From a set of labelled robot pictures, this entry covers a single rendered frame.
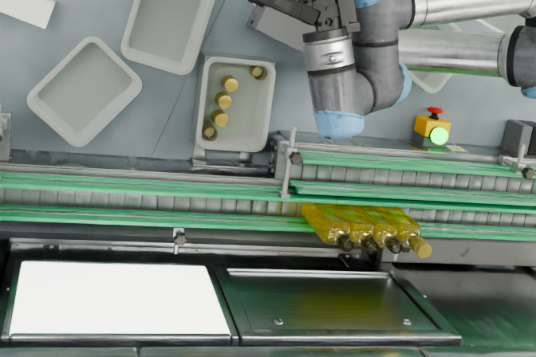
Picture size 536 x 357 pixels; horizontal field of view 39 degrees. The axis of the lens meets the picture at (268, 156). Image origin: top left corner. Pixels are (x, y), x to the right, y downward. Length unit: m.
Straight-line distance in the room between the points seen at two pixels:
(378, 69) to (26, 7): 0.86
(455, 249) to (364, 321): 0.54
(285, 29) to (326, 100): 0.65
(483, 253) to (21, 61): 1.28
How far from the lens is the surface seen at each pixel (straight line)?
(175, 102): 1.86
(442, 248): 2.05
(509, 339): 1.77
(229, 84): 1.80
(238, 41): 1.86
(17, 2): 1.75
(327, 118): 1.14
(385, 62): 1.21
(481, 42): 1.50
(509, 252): 2.16
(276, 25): 1.76
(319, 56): 1.13
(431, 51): 1.53
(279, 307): 1.60
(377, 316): 1.64
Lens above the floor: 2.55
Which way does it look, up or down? 69 degrees down
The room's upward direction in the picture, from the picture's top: 140 degrees clockwise
